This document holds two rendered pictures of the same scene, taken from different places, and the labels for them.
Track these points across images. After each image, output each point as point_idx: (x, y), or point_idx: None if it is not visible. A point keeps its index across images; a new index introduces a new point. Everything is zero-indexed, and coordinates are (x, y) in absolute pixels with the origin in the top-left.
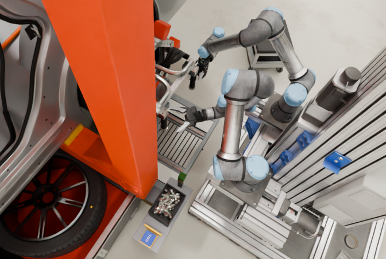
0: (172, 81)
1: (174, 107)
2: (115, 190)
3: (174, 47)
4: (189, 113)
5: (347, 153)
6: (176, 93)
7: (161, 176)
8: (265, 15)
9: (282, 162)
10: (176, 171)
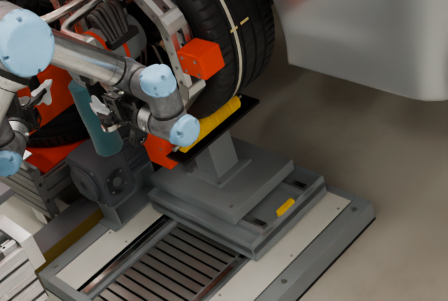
0: (365, 287)
1: (48, 83)
2: (61, 155)
3: (116, 5)
4: (23, 99)
5: None
6: (322, 296)
7: (89, 255)
8: (1, 5)
9: None
10: (89, 283)
